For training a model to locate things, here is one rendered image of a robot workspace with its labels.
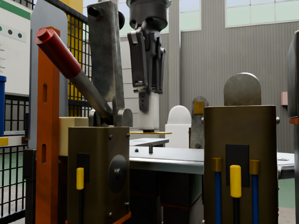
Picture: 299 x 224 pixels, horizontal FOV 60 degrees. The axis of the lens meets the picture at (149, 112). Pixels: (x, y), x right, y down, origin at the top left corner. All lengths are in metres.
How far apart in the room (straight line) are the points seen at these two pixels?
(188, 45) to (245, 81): 7.53
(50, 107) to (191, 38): 7.51
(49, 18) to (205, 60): 7.06
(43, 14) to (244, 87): 0.52
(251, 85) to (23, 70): 0.82
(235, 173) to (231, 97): 0.09
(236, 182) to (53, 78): 0.29
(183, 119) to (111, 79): 6.23
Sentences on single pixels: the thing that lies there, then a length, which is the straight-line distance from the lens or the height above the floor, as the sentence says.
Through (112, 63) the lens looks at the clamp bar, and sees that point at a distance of 0.35.
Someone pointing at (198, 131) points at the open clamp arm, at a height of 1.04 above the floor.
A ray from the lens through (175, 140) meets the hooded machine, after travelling 6.55.
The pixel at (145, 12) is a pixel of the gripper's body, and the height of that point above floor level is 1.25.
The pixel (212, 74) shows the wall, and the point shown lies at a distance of 7.55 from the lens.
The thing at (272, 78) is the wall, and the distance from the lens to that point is 7.65.
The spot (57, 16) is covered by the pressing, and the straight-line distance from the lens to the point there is 0.72.
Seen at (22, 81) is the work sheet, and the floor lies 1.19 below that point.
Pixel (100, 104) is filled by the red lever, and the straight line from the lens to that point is 0.33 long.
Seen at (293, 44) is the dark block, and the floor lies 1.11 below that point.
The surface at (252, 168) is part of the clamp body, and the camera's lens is 0.21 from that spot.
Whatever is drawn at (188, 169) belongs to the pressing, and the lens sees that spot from 0.36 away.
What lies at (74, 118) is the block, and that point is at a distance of 0.40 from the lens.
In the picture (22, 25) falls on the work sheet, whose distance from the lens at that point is 1.01.
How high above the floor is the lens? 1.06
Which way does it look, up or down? 2 degrees up
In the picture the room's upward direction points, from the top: straight up
